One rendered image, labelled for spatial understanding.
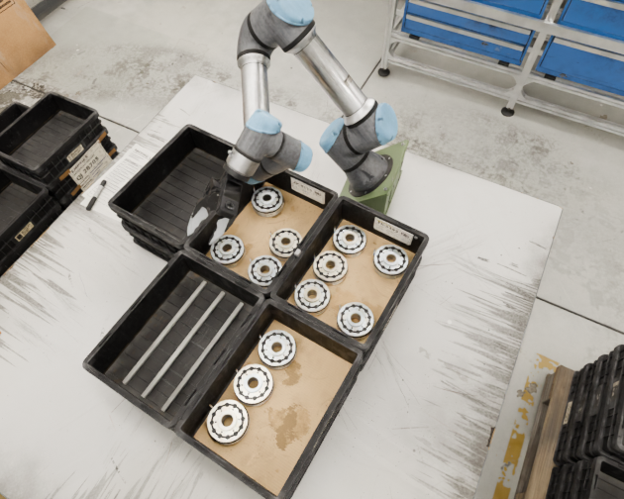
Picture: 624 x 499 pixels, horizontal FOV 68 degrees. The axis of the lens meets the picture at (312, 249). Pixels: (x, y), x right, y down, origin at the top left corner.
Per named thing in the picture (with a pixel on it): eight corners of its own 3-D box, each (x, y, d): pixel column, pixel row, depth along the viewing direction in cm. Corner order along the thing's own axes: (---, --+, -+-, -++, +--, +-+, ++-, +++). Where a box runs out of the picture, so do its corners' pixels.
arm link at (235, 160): (262, 166, 112) (232, 150, 108) (253, 182, 113) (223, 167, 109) (258, 156, 118) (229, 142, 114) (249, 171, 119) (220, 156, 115)
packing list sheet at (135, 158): (132, 142, 185) (132, 141, 184) (179, 161, 179) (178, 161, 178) (75, 201, 170) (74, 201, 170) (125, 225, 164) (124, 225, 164)
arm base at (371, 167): (365, 161, 171) (349, 144, 166) (395, 156, 158) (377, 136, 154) (347, 194, 166) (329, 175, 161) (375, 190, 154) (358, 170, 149)
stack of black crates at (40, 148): (90, 154, 256) (50, 89, 217) (134, 174, 248) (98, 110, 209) (38, 207, 238) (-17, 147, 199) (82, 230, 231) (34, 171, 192)
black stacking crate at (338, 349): (271, 314, 134) (267, 298, 125) (362, 365, 126) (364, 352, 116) (184, 439, 118) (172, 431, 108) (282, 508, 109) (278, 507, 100)
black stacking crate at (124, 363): (191, 267, 143) (181, 249, 133) (270, 313, 135) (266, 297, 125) (99, 377, 126) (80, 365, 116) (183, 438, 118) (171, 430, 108)
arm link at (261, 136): (291, 130, 110) (262, 114, 104) (267, 168, 113) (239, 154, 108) (278, 117, 115) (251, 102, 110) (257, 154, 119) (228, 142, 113)
